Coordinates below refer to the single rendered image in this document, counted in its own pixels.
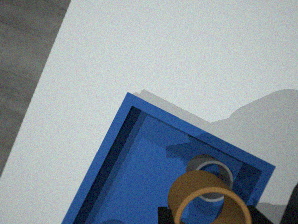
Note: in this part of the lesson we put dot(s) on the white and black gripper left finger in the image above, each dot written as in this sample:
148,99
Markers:
165,216

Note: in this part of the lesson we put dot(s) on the bronze bushing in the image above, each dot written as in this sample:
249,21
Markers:
198,182

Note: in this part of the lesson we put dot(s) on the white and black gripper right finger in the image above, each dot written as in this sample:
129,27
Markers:
257,217

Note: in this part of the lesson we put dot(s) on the grey metal bushing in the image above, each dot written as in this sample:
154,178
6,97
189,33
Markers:
225,175

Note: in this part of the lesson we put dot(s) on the blue crate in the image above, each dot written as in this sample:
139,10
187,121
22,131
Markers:
144,151

